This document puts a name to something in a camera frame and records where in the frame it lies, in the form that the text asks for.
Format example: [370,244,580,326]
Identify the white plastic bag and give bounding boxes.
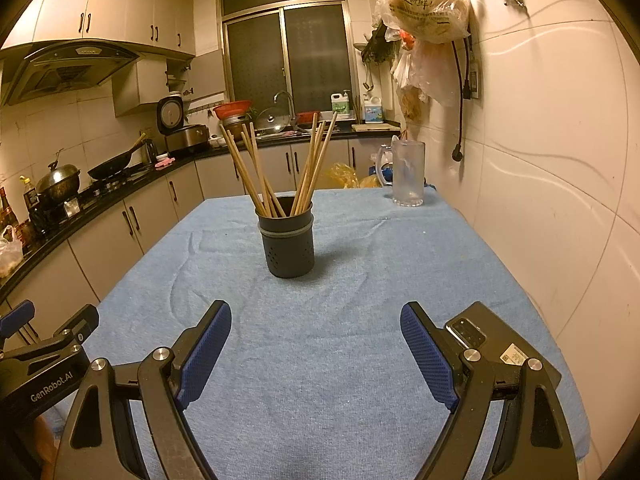
[0,225,25,279]

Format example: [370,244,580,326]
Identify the clear plastic bag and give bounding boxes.
[392,40,458,108]

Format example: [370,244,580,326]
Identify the white upper cabinets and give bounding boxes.
[0,0,197,58]

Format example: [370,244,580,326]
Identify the chrome sink faucet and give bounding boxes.
[274,91,296,119]

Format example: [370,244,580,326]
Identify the silver rice cooker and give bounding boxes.
[156,92,211,157]

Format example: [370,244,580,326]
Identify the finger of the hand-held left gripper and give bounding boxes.
[0,300,37,348]
[51,304,100,350]

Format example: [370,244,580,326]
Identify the dark glass sauce bottle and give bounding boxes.
[0,187,19,234]

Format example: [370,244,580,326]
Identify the steel pot with lid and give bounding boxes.
[36,149,82,196]

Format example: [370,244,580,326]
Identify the black chopstick holder cup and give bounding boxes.
[255,199,316,279]

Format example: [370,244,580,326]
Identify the black power cable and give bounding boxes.
[450,40,474,163]

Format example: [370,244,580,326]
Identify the blue plastic bag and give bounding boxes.
[370,162,396,186]

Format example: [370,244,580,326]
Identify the white cabinets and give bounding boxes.
[0,137,396,346]
[0,0,197,58]

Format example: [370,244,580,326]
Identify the clear glass pitcher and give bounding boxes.
[377,140,427,207]

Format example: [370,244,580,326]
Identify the black wok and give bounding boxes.
[87,132,151,181]

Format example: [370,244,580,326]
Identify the grey range hood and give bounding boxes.
[0,40,143,107]

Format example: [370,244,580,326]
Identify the white jug blue label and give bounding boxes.
[362,94,386,124]

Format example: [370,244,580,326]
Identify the yellow plastic bag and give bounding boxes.
[327,162,388,190]

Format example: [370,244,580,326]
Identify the bunch of wooden chopsticks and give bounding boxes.
[220,112,338,218]

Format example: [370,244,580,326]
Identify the black kitchen countertop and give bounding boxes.
[0,127,401,306]

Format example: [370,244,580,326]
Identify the plastic bag of brown food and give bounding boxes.
[400,82,429,121]

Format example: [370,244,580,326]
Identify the white lower cabinets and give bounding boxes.
[0,137,396,346]

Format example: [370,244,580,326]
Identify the glass pot lid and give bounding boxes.
[255,107,291,134]

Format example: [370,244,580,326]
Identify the frosted sliding window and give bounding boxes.
[217,0,358,116]

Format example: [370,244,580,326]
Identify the plastic bag of flatbread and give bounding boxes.
[375,0,473,46]

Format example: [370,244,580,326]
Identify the dark hanging bundle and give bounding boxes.
[360,20,401,66]

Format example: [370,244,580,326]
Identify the black gas stove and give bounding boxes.
[75,170,151,202]

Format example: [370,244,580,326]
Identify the small corner shelf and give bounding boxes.
[165,57,194,99]

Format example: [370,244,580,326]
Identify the red plastic basin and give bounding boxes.
[212,101,253,120]

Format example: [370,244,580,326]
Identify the blue table cloth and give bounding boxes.
[47,187,591,480]

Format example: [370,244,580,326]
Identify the black smartphone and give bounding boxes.
[444,301,563,386]

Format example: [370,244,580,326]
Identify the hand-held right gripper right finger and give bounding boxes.
[399,301,581,480]

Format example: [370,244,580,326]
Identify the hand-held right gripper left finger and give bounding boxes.
[51,299,233,480]

